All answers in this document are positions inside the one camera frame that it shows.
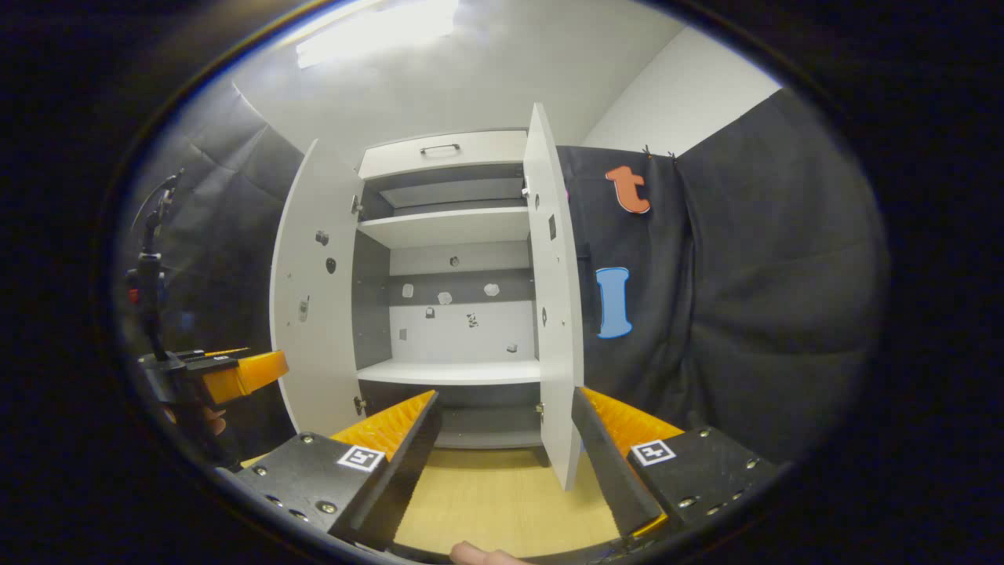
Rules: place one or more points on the beige cabinet drawer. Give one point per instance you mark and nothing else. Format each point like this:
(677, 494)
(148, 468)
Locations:
(486, 153)

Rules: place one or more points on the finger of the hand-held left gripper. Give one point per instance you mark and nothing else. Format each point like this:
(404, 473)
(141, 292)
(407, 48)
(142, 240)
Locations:
(247, 375)

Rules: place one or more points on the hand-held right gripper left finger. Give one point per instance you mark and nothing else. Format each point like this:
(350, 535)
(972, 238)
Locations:
(408, 471)

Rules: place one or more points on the black backdrop cloth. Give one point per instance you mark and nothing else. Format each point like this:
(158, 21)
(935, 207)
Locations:
(745, 275)

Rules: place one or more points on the double-door shoe cabinet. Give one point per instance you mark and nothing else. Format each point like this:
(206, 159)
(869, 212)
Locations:
(463, 227)

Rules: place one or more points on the shoe cabinet door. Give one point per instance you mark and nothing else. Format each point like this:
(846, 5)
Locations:
(314, 345)
(557, 314)

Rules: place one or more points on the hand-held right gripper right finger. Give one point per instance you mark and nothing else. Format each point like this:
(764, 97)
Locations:
(608, 479)

